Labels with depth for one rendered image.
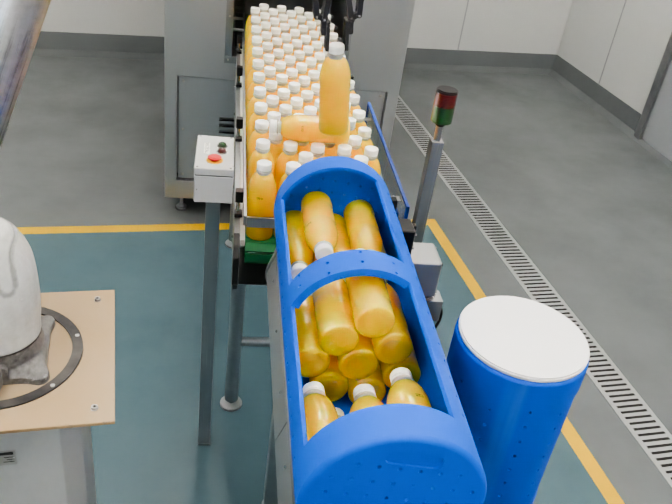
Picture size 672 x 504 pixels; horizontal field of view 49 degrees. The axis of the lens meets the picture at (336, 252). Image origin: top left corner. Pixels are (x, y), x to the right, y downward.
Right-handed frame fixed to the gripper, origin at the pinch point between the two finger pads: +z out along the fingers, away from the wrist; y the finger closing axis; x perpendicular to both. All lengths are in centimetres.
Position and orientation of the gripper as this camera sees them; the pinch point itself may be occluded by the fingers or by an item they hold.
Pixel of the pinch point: (336, 34)
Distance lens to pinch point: 177.8
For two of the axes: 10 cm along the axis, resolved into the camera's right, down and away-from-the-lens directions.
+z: -0.4, 7.8, 6.3
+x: -1.8, -6.3, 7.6
